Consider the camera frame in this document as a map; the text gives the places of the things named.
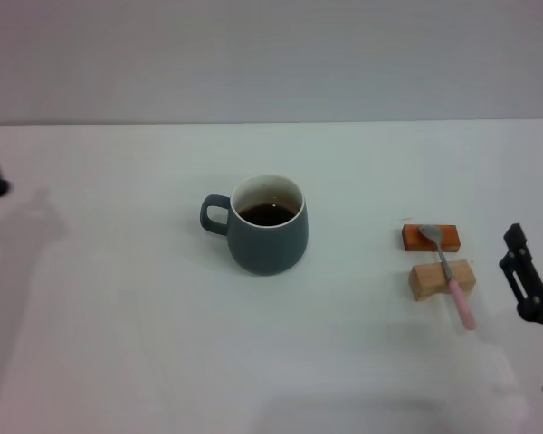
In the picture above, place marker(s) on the grey ceramic mug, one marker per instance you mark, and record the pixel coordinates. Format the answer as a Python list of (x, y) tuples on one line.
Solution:
[(267, 251)]

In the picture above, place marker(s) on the light wooden spoon rest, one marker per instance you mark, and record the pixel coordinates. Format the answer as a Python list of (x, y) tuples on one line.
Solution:
[(427, 280)]

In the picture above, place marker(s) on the brown wooden block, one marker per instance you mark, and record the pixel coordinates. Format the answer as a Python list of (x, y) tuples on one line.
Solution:
[(412, 239)]

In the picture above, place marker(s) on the dark coffee liquid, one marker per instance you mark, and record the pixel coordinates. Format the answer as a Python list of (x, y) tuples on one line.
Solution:
[(267, 214)]

